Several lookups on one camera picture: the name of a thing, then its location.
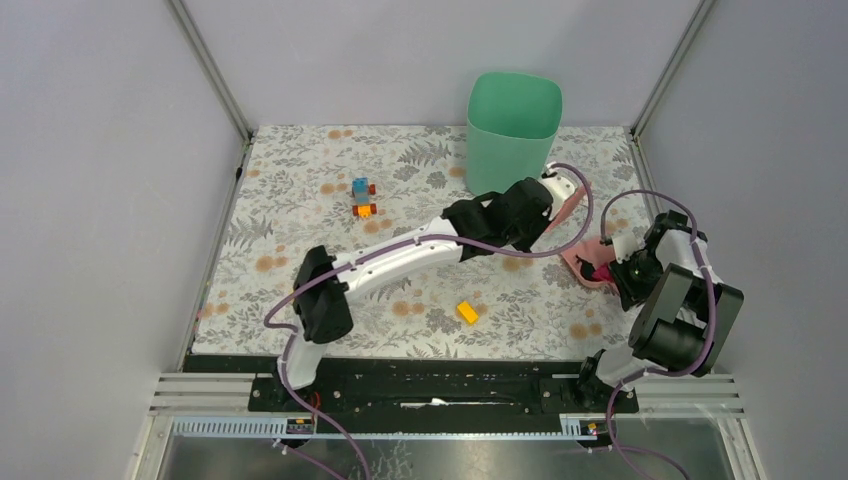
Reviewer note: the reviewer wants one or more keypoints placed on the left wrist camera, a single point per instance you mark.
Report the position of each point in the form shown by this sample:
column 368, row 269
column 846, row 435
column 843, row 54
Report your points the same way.
column 560, row 187

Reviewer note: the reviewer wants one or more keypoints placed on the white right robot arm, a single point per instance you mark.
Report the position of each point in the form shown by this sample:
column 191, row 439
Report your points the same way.
column 685, row 314

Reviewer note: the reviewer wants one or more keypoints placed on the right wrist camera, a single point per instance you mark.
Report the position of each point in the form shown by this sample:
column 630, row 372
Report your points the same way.
column 624, row 246

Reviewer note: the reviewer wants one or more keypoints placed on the pink dustpan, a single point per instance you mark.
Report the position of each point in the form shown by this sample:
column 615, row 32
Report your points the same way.
column 589, row 260

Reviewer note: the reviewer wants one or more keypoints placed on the small yellow block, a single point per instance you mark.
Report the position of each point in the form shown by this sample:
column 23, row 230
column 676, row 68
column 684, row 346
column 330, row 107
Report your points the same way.
column 466, row 311

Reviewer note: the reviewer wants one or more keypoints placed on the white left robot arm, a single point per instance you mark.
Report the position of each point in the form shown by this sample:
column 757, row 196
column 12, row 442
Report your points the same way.
column 327, row 285

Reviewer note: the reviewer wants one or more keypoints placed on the magenta paper scrap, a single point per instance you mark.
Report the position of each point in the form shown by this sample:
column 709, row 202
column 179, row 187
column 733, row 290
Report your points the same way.
column 602, row 274

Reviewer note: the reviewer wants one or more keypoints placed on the blue toy brick car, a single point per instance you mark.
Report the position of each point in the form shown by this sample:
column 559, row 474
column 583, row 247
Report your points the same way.
column 362, row 192

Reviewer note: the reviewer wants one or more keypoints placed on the green waste bin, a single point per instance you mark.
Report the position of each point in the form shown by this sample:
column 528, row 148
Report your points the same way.
column 512, row 119

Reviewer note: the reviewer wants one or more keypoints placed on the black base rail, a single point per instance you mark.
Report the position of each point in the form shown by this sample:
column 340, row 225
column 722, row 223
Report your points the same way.
column 368, row 396

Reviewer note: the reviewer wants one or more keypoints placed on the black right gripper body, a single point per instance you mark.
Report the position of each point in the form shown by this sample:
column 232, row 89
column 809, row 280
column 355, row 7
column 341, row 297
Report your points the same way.
column 636, row 276

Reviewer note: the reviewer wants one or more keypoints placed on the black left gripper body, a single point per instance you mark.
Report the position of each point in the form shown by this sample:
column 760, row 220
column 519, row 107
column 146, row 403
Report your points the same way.
column 521, row 238

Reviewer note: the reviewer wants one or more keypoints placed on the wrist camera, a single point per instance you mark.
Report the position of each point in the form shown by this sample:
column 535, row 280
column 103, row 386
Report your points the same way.
column 560, row 187
column 624, row 246

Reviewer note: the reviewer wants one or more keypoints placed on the pink hand brush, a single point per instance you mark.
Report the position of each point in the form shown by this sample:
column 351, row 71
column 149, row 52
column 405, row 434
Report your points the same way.
column 568, row 208

